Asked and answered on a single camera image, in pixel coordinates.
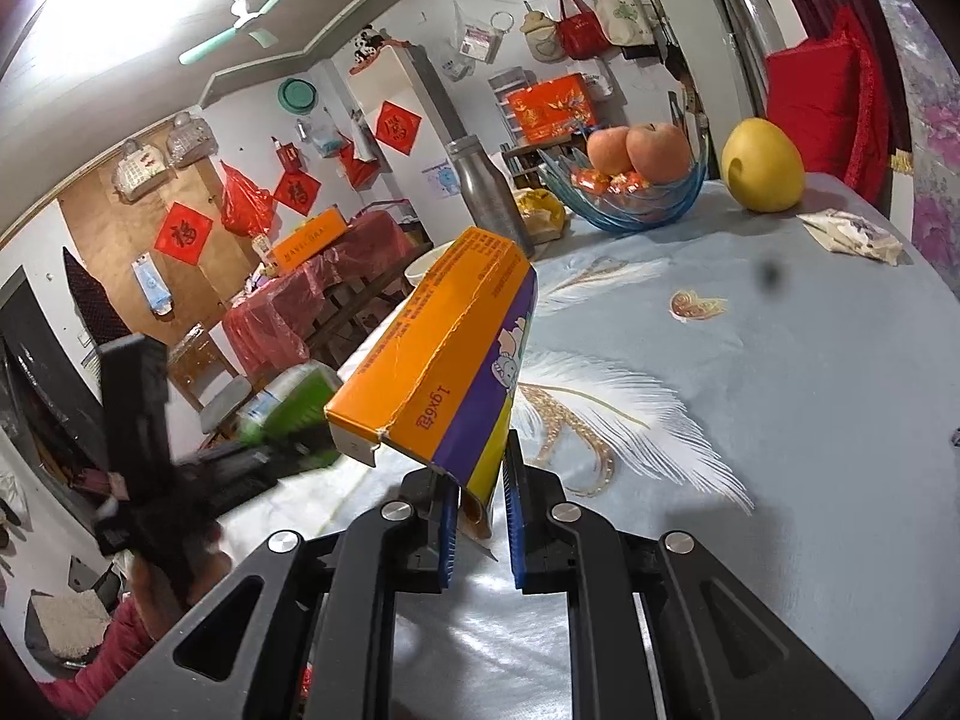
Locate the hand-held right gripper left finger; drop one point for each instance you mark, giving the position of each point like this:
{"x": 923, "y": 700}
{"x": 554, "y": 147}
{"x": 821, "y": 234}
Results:
{"x": 448, "y": 540}

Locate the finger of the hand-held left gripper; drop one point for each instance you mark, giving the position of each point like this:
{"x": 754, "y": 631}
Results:
{"x": 247, "y": 469}

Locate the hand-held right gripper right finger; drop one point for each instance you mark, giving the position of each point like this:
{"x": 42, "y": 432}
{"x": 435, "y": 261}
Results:
{"x": 514, "y": 525}

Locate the green white carton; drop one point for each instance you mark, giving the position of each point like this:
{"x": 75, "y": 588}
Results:
{"x": 292, "y": 397}

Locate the orange purple medicine box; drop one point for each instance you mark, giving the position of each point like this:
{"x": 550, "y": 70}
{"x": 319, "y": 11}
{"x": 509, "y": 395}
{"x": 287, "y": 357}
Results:
{"x": 442, "y": 330}

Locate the person's left hand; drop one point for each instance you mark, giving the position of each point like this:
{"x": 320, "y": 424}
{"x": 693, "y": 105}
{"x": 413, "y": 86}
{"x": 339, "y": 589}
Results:
{"x": 161, "y": 607}

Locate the wooden chair with grey seat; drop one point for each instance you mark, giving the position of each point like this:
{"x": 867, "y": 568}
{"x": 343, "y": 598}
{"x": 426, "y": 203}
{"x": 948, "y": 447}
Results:
{"x": 214, "y": 390}

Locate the dark patterned cloth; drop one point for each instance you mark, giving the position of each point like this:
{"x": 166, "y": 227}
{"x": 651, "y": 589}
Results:
{"x": 94, "y": 300}

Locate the pack of blue masks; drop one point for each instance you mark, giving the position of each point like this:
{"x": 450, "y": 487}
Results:
{"x": 152, "y": 285}

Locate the side table with red cover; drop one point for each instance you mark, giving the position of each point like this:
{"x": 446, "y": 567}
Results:
{"x": 285, "y": 315}

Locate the white fuzzy cushion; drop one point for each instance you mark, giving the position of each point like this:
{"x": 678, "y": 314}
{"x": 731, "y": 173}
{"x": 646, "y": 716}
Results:
{"x": 67, "y": 622}

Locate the long orange box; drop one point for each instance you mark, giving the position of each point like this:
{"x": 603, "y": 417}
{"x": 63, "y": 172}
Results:
{"x": 311, "y": 244}

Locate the red plastic bag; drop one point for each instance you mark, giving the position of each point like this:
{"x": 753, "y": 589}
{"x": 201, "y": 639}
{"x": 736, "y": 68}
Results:
{"x": 246, "y": 202}

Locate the clear hanging bag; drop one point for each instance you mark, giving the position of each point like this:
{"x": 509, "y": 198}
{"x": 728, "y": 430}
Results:
{"x": 139, "y": 171}
{"x": 190, "y": 141}

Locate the white ceramic bowl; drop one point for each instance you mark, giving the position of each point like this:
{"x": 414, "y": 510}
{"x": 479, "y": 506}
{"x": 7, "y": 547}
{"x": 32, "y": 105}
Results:
{"x": 426, "y": 266}

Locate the yellow snack bag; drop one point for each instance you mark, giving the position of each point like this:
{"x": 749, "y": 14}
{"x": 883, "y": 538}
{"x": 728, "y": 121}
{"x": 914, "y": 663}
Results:
{"x": 540, "y": 214}

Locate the small red hanging bag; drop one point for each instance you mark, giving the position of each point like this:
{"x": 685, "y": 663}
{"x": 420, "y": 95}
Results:
{"x": 358, "y": 161}

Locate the stainless steel thermos bottle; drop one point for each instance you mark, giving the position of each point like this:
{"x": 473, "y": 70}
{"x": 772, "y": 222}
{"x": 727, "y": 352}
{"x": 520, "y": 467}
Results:
{"x": 487, "y": 195}

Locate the blue glass fruit bowl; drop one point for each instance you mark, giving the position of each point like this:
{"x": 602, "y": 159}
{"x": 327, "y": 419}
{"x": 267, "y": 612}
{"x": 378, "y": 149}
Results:
{"x": 630, "y": 206}

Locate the refrigerator calendar sheet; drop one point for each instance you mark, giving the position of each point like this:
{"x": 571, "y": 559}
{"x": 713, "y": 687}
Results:
{"x": 441, "y": 178}

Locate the orange snack packs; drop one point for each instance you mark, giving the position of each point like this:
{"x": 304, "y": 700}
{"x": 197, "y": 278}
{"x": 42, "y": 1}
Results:
{"x": 607, "y": 181}

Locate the teal round plate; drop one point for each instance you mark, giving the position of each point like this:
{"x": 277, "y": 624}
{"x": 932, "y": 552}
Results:
{"x": 298, "y": 94}

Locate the red diamond paper on refrigerator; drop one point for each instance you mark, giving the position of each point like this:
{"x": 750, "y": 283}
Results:
{"x": 397, "y": 127}

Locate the red apple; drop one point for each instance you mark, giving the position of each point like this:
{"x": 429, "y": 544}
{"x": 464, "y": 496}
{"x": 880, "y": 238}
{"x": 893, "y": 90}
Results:
{"x": 609, "y": 151}
{"x": 658, "y": 151}

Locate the teal ceiling fan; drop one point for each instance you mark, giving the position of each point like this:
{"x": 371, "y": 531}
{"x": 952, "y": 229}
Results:
{"x": 240, "y": 22}

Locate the white refrigerator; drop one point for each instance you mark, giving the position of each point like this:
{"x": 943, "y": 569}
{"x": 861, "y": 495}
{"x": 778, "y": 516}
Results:
{"x": 420, "y": 90}

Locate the red gift box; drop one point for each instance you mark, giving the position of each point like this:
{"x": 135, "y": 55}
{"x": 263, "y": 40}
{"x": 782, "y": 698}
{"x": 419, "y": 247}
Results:
{"x": 553, "y": 109}

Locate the yellow pomelo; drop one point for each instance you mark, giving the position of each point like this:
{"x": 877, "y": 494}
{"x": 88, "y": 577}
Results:
{"x": 761, "y": 165}

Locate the white shelf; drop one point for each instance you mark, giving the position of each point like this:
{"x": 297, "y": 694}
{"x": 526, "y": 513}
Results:
{"x": 510, "y": 86}

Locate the panda plush toy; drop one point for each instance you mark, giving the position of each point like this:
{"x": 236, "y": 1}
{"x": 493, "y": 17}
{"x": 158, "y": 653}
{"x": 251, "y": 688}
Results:
{"x": 369, "y": 45}

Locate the beige paper packet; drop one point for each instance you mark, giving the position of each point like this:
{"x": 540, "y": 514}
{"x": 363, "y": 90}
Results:
{"x": 851, "y": 234}

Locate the beige hanging bag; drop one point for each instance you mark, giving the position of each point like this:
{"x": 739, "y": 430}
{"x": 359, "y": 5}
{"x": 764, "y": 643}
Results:
{"x": 540, "y": 37}

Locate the clear bag with papers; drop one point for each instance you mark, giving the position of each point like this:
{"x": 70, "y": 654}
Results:
{"x": 476, "y": 37}

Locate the red tote bag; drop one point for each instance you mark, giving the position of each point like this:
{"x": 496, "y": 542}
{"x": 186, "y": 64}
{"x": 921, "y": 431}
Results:
{"x": 579, "y": 30}

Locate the black hanging bag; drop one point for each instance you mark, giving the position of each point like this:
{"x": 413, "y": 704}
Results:
{"x": 669, "y": 37}

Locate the white tote bag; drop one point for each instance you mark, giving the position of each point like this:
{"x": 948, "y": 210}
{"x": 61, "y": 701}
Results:
{"x": 624, "y": 15}

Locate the red cushion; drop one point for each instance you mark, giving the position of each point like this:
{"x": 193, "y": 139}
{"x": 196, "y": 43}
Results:
{"x": 825, "y": 105}

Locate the pink floral plastic sheet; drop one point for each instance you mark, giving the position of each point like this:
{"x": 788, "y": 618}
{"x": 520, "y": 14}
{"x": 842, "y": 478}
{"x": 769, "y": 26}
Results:
{"x": 930, "y": 90}

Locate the wooden wall board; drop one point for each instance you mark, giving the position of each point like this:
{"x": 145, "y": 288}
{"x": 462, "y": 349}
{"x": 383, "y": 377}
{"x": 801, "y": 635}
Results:
{"x": 112, "y": 240}

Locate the large red diamond wall paper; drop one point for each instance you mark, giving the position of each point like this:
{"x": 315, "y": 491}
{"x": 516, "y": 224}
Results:
{"x": 182, "y": 234}

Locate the small red diamond wall paper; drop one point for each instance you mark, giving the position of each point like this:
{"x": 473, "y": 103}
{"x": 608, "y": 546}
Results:
{"x": 298, "y": 193}

